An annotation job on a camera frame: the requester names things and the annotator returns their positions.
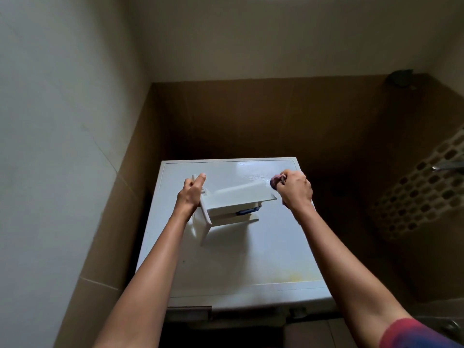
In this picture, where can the person's left forearm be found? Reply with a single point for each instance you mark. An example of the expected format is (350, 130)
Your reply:
(145, 282)

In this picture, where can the white washing machine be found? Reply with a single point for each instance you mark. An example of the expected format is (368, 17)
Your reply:
(253, 257)

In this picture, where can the person's right forearm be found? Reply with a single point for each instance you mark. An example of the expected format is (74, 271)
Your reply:
(348, 279)

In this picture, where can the perforated plastic basket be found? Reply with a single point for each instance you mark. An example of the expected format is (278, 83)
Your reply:
(422, 192)

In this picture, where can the dark round basin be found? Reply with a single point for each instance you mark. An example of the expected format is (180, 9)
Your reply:
(446, 326)

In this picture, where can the metal wall tap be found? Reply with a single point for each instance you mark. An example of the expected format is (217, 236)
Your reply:
(449, 166)

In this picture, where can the dark red shirt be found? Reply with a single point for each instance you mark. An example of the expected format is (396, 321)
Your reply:
(413, 335)

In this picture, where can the person's left hand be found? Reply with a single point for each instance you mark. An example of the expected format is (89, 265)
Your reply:
(190, 197)

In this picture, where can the person's right hand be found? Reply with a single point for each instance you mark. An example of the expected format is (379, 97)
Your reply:
(295, 192)

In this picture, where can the red checkered cloth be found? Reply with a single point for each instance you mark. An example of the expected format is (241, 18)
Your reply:
(276, 181)

